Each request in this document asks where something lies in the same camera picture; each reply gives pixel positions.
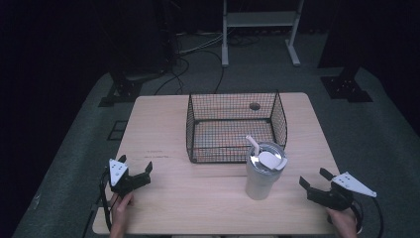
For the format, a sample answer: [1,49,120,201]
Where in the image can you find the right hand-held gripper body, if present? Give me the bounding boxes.
[306,171,377,212]

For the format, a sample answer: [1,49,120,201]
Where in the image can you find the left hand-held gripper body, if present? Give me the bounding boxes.
[108,159,152,199]

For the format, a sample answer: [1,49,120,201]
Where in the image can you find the white tumbler with lid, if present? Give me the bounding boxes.
[245,141,288,201]

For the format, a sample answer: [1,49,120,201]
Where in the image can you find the white drinking straw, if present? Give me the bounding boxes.
[245,134,261,157]

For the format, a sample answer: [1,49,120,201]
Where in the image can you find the black wire mesh basket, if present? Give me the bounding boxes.
[185,90,288,165]

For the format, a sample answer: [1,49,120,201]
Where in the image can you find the person's left hand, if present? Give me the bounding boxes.
[110,192,136,230]

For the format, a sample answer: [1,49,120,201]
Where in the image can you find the person's right hand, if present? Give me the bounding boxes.
[326,207,360,238]

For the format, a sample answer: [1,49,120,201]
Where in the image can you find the black stand base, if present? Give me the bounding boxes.
[320,65,374,104]
[98,67,144,108]

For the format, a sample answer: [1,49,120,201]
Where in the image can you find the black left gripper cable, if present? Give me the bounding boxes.
[98,168,114,232]

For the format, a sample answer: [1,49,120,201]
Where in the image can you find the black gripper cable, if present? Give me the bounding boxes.
[98,168,114,232]
[350,197,385,238]

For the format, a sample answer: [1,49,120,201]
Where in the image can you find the black rectangular floor frame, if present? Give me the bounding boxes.
[106,120,129,142]

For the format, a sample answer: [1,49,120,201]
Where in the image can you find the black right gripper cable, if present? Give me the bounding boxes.
[350,197,385,238]

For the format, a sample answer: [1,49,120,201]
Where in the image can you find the black floor cable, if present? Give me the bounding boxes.
[154,49,226,96]

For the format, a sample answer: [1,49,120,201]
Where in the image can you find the white floor cables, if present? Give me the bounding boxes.
[177,32,226,56]

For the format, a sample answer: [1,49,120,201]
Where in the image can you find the white metal stand frame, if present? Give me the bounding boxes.
[221,0,305,68]

